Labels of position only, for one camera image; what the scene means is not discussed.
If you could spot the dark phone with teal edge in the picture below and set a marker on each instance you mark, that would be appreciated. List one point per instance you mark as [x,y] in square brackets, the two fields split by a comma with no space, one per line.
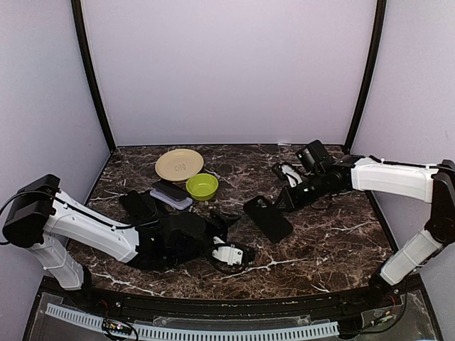
[170,189]

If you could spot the black phone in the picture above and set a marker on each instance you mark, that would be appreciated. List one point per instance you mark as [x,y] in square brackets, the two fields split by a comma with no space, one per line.
[268,218]

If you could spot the left black frame post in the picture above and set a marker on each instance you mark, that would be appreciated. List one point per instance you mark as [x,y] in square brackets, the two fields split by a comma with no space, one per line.
[90,75]

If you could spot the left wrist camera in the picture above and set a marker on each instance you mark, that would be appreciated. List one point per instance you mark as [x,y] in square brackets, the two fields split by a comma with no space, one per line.
[230,259]

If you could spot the beige round plate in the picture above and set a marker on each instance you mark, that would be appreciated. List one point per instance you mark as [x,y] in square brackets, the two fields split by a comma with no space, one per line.
[179,165]

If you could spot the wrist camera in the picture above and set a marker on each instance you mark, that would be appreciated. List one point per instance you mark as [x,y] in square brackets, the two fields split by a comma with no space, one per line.
[230,259]
[287,172]

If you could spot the lavender phone case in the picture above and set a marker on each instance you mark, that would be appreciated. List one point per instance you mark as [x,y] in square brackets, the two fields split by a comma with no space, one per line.
[176,204]

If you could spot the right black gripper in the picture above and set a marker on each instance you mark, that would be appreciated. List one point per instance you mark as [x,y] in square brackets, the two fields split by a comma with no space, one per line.
[293,202]

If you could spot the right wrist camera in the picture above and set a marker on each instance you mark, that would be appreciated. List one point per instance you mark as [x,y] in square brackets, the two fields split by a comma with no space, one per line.
[287,172]

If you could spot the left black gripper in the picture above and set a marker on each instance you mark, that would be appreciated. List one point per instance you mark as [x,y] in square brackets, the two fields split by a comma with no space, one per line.
[223,222]

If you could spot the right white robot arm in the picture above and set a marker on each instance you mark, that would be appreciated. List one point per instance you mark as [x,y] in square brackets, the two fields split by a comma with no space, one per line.
[432,184]

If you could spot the black frame post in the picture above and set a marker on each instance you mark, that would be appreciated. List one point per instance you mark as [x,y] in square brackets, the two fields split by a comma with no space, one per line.
[367,79]
[90,75]

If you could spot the green plastic bowl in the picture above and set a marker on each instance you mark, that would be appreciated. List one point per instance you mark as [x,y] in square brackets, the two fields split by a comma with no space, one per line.
[202,187]

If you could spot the right black frame post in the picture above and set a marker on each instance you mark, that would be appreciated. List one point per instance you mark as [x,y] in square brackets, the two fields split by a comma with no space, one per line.
[367,79]

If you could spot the white slotted cable duct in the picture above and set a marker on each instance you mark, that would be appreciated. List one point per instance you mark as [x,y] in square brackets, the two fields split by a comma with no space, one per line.
[139,331]

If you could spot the black front rail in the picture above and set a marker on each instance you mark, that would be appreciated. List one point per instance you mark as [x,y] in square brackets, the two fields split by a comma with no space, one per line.
[116,304]

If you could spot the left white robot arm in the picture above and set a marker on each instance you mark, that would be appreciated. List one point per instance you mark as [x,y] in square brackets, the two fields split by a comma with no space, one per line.
[41,212]

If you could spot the black phone case bottom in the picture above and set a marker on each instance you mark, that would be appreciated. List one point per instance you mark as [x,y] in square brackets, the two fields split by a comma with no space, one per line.
[138,207]

